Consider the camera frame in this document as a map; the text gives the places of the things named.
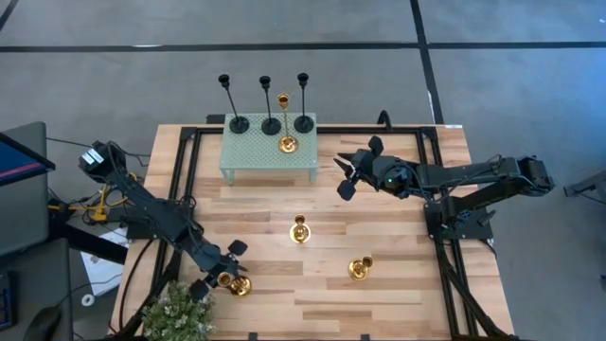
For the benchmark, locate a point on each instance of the computer monitor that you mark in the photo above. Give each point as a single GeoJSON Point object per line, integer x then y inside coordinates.
{"type": "Point", "coordinates": [19, 161]}

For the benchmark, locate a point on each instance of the black stand base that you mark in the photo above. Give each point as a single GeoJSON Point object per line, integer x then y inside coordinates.
{"type": "Point", "coordinates": [90, 241]}

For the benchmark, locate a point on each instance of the black metal candlestick holder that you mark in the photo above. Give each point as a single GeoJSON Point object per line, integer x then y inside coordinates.
{"type": "Point", "coordinates": [271, 126]}
{"type": "Point", "coordinates": [239, 125]}
{"type": "Point", "coordinates": [303, 124]}

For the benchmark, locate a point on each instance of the black keyboard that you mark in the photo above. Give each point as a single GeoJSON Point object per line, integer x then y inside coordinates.
{"type": "Point", "coordinates": [5, 303]}

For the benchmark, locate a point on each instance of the small black box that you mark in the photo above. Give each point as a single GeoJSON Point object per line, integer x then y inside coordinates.
{"type": "Point", "coordinates": [215, 119]}

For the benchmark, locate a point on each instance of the gold brass candlestick holder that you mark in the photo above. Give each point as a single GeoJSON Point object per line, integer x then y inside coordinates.
{"type": "Point", "coordinates": [358, 270]}
{"type": "Point", "coordinates": [288, 144]}
{"type": "Point", "coordinates": [241, 286]}
{"type": "Point", "coordinates": [300, 233]}

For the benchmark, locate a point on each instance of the grey desk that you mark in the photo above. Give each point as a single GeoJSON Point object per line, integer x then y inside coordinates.
{"type": "Point", "coordinates": [38, 279]}

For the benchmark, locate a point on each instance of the white paper sheet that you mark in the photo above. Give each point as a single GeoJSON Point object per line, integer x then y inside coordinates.
{"type": "Point", "coordinates": [101, 272]}

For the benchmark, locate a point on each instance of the grey stand leg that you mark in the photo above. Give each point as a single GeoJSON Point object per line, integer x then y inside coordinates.
{"type": "Point", "coordinates": [587, 184]}

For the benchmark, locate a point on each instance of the black computer mouse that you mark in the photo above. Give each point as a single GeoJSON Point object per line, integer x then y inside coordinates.
{"type": "Point", "coordinates": [42, 324]}

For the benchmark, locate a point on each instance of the black metal table frame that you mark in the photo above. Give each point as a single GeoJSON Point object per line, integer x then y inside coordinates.
{"type": "Point", "coordinates": [331, 129]}

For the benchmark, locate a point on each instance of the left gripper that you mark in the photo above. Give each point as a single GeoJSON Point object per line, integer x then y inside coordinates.
{"type": "Point", "coordinates": [218, 265]}

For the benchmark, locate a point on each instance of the pale green perforated metal riser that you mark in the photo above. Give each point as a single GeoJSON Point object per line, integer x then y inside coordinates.
{"type": "Point", "coordinates": [255, 151]}

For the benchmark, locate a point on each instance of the artificial green flowering plant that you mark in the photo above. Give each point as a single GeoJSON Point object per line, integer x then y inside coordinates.
{"type": "Point", "coordinates": [177, 312]}

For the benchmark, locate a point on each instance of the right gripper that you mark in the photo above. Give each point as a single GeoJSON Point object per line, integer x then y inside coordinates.
{"type": "Point", "coordinates": [388, 175]}

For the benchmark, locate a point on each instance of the white tape roll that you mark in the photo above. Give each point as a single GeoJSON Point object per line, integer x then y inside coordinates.
{"type": "Point", "coordinates": [83, 299]}

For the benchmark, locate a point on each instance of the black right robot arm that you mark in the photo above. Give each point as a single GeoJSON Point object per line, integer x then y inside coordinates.
{"type": "Point", "coordinates": [473, 175]}

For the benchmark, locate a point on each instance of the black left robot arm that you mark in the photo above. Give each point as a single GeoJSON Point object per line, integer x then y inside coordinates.
{"type": "Point", "coordinates": [156, 213]}

